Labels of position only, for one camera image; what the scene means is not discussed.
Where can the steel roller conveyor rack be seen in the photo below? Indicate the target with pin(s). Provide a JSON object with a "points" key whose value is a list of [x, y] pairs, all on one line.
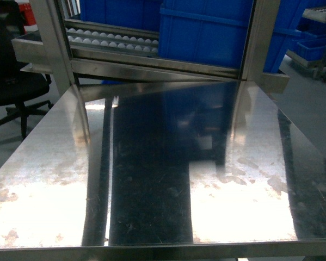
{"points": [[48, 51]]}

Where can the blue crate behind left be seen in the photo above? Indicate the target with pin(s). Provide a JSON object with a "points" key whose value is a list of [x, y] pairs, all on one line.
{"points": [[131, 14]]}

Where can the small blue bin right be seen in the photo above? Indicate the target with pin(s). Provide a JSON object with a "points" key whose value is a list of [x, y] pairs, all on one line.
{"points": [[311, 49]]}

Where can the large blue plastic crate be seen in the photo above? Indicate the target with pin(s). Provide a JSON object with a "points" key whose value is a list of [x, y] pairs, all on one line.
{"points": [[214, 32]]}

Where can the black office chair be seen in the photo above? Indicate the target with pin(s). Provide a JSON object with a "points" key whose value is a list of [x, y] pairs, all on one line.
{"points": [[16, 86]]}

